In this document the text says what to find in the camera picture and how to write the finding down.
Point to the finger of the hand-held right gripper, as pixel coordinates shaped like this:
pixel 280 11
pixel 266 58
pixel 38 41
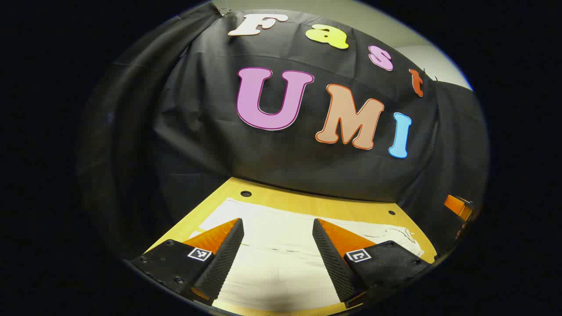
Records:
pixel 457 205

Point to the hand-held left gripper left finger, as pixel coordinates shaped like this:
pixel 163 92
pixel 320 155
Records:
pixel 226 259

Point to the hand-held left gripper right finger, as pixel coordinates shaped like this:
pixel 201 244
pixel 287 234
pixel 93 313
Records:
pixel 331 259

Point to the cream white jeans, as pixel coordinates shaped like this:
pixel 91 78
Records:
pixel 281 263

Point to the black backdrop cloth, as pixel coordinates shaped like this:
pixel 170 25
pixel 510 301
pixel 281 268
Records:
pixel 285 162

